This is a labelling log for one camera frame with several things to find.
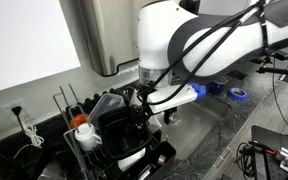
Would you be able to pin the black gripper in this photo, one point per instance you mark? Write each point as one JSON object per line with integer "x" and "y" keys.
{"x": 142, "y": 98}

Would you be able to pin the black square plate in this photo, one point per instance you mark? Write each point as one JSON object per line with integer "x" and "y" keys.
{"x": 124, "y": 140}

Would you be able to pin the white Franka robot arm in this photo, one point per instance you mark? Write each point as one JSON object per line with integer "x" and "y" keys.
{"x": 157, "y": 33}

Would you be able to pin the white square plate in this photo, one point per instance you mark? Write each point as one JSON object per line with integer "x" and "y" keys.
{"x": 155, "y": 123}

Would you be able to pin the stainless steel sink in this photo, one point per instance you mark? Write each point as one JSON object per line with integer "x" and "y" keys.
{"x": 197, "y": 133}

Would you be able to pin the black utensil caddy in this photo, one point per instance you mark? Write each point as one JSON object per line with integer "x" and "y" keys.
{"x": 169, "y": 156}

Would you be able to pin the clear plastic food container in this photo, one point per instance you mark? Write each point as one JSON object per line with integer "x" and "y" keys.
{"x": 107, "y": 101}

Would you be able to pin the white paper towel sheet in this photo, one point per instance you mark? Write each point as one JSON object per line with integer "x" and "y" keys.
{"x": 129, "y": 69}

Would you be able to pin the white cup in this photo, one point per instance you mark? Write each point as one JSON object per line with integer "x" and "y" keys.
{"x": 129, "y": 163}

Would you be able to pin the silver cutlery piece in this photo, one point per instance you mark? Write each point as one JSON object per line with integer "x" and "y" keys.
{"x": 145, "y": 173}

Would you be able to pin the black knobbed drying mat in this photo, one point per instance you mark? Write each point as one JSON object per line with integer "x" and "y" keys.
{"x": 92, "y": 100}

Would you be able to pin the blue cup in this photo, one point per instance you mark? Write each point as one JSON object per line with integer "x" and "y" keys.
{"x": 217, "y": 88}

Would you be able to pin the white lidded mug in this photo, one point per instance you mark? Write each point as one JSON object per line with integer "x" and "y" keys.
{"x": 87, "y": 138}

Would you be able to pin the orange cup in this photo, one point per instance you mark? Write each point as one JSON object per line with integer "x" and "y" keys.
{"x": 79, "y": 120}

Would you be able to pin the blue tape roll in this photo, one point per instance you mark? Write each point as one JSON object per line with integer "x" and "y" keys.
{"x": 230, "y": 95}

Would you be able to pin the silver drawer pull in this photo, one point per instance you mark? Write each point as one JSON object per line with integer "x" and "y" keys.
{"x": 221, "y": 158}

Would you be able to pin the steel paper towel dispenser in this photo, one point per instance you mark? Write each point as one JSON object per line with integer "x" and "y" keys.
{"x": 114, "y": 33}

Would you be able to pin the black rectangular tray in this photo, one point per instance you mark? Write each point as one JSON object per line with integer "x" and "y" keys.
{"x": 239, "y": 75}

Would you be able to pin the black soap dispenser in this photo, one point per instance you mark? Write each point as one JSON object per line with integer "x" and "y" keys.
{"x": 189, "y": 5}

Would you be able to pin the black electronics box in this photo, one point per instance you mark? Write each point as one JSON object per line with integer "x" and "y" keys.
{"x": 267, "y": 166}

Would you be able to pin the white upper cabinet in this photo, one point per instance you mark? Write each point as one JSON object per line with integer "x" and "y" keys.
{"x": 24, "y": 40}
{"x": 224, "y": 5}

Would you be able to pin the black power plug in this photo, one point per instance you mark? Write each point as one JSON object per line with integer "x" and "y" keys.
{"x": 16, "y": 111}

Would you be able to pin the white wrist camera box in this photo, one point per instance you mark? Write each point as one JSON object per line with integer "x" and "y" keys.
{"x": 174, "y": 98}

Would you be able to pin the white wall outlet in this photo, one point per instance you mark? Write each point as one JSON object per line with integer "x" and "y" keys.
{"x": 24, "y": 106}

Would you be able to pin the black camera stand rod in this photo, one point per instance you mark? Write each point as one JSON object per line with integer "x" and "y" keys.
{"x": 284, "y": 71}

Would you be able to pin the black stereo camera bar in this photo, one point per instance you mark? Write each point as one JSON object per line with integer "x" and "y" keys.
{"x": 280, "y": 55}

